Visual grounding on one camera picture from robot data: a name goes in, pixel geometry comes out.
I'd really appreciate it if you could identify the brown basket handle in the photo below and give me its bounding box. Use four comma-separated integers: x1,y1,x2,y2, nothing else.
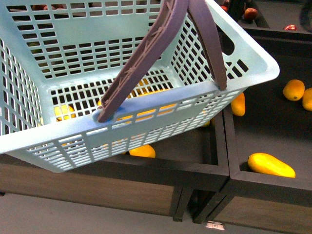
97,0,227,122

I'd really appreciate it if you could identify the light teal plastic basket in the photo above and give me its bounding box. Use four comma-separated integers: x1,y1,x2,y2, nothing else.
0,0,279,173

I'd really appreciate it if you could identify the yellow mango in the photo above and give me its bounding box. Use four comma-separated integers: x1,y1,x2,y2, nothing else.
129,144,156,158
302,88,312,111
283,79,305,101
231,93,246,117
247,153,296,178

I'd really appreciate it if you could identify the red apple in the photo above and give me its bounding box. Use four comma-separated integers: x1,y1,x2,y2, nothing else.
243,7,258,21

